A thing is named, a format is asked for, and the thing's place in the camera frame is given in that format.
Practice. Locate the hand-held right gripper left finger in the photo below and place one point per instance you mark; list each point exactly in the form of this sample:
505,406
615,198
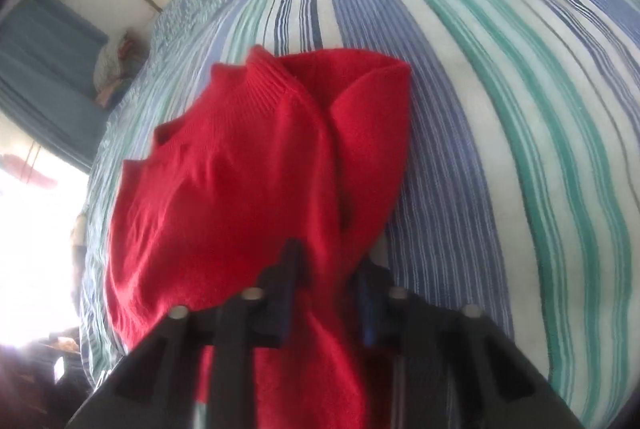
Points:
287,281

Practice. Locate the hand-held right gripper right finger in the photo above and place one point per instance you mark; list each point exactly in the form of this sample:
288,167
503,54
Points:
367,309

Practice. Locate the red sweater with white rabbit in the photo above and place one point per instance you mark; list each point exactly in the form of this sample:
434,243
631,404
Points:
225,189

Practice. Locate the striped bed sheet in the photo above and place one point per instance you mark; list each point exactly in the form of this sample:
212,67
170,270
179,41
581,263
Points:
500,109

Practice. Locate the dark furniture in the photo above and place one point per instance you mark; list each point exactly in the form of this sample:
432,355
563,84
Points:
35,384

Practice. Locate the colourful cloth bundle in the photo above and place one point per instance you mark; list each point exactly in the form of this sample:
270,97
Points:
116,66

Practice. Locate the blue curtain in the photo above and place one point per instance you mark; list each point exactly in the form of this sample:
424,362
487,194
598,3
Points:
45,74

